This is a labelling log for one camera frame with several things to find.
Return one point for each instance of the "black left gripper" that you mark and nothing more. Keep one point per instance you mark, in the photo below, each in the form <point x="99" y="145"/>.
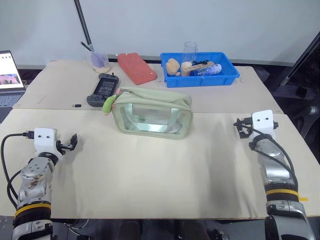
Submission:
<point x="62" y="145"/>

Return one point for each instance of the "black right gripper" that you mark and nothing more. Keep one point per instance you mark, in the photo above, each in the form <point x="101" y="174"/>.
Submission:
<point x="247" y="128"/>

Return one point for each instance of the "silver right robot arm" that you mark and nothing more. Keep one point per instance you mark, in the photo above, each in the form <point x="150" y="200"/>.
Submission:
<point x="277" y="175"/>

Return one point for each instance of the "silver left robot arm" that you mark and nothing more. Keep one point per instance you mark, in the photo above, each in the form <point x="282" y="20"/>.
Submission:
<point x="35" y="180"/>

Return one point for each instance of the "green transparent toiletry bag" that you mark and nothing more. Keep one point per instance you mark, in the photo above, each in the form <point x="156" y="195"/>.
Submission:
<point x="152" y="112"/>

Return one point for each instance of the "small black usb stick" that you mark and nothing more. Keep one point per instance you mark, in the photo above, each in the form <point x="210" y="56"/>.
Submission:
<point x="77" y="105"/>

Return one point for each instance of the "black handheld game controller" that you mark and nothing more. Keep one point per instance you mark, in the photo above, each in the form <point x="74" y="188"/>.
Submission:
<point x="105" y="88"/>

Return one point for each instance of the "blue plastic bin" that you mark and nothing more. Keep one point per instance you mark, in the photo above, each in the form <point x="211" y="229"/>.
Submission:
<point x="200" y="80"/>

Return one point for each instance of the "blue purple bottle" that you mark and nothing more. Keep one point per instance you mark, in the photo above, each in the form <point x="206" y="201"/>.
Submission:
<point x="211" y="70"/>

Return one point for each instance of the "black chair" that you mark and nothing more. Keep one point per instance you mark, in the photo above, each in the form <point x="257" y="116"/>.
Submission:
<point x="308" y="112"/>

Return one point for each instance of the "clear cup with purple object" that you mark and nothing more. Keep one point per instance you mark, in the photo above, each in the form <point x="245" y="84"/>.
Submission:
<point x="98" y="61"/>

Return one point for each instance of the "open laptop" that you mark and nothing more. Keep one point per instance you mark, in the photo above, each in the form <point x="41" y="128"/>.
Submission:
<point x="8" y="80"/>

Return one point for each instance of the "tan plush toy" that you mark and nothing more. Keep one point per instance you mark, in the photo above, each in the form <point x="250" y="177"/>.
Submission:
<point x="173" y="66"/>

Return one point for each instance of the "clear glass beaker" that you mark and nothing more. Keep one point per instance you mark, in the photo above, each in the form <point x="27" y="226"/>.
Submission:
<point x="190" y="51"/>

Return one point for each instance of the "black stand leg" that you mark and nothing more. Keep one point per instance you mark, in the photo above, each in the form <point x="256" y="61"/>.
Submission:
<point x="302" y="57"/>

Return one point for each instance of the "yellow tape piece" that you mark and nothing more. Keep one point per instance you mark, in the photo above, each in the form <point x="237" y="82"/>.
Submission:
<point x="304" y="199"/>

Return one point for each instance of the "red brick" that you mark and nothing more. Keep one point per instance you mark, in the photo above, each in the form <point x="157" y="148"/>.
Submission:
<point x="136" y="67"/>

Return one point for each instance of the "dark rounded shape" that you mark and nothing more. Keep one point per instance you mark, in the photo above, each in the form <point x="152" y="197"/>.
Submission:
<point x="192" y="230"/>

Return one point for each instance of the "black rod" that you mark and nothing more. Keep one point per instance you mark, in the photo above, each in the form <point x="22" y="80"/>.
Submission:
<point x="83" y="22"/>

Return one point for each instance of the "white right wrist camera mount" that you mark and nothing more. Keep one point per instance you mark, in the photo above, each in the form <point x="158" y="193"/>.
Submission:
<point x="262" y="122"/>

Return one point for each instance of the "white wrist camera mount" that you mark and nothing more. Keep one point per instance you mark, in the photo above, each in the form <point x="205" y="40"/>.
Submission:
<point x="262" y="122"/>
<point x="44" y="142"/>

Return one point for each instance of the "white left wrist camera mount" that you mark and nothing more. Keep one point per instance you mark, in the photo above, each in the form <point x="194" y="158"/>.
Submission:
<point x="44" y="142"/>

